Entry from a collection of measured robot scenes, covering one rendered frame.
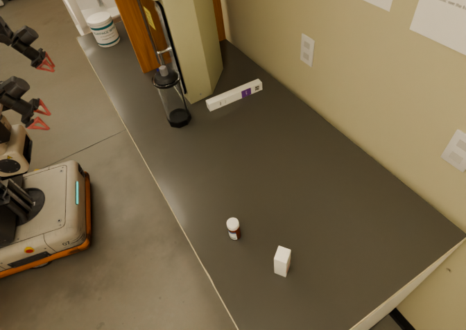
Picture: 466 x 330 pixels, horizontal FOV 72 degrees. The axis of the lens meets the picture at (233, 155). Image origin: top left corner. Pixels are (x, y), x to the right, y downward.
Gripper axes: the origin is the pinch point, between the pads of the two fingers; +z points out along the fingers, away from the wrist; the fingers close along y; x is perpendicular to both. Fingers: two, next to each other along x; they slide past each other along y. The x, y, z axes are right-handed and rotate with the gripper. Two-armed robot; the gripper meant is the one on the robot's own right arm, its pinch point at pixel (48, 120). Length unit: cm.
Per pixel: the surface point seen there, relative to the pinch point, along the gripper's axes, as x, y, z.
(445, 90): -123, -75, 26
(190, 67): -64, -9, 17
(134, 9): -56, 26, -1
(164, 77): -57, -19, 7
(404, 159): -109, -74, 52
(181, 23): -73, -8, 1
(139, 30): -51, 25, 7
